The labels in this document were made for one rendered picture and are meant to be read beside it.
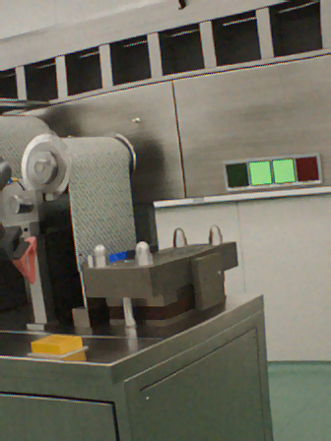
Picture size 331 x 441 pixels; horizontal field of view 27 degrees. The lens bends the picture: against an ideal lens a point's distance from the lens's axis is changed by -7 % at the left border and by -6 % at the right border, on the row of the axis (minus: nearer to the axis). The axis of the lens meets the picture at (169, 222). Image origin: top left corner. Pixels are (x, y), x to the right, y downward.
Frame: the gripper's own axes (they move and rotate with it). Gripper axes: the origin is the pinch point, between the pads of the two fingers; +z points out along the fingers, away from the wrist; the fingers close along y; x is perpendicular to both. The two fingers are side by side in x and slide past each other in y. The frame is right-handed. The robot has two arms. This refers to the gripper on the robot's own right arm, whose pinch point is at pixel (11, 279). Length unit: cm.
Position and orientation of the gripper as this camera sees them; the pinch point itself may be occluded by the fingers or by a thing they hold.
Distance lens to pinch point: 128.8
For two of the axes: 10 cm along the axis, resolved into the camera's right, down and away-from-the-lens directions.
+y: -9.2, 0.8, 3.8
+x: -2.7, 5.7, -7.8
